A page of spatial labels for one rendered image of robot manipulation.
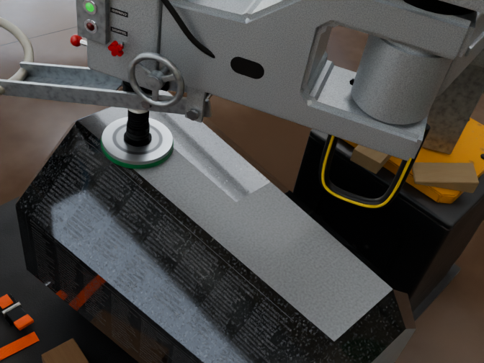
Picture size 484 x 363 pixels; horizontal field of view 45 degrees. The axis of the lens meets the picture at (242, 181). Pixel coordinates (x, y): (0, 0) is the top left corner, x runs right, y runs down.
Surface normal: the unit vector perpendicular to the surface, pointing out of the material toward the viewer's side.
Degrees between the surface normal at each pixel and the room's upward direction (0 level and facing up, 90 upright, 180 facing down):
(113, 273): 45
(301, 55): 90
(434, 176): 11
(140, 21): 90
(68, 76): 90
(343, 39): 0
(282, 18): 90
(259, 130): 0
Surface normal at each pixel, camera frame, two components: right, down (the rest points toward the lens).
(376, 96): -0.65, 0.46
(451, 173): -0.05, -0.73
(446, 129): -0.23, 0.65
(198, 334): -0.38, -0.20
